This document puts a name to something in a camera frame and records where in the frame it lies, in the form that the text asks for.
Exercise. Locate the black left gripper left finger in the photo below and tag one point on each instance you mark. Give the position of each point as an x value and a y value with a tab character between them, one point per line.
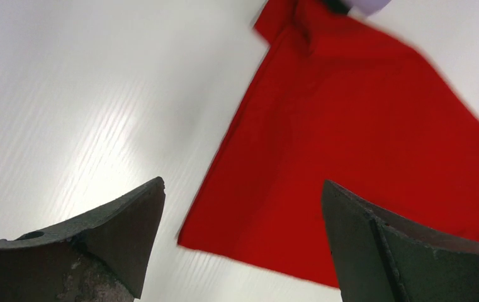
100	255

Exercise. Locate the lavender folded t shirt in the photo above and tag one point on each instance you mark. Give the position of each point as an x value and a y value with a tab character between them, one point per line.
367	7

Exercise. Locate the black folded t shirt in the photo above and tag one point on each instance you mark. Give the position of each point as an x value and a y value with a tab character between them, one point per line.
337	6

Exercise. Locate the red t shirt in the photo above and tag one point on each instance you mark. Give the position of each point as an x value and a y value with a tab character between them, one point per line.
333	99

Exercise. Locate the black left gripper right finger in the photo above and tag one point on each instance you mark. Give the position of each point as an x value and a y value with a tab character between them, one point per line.
381	256

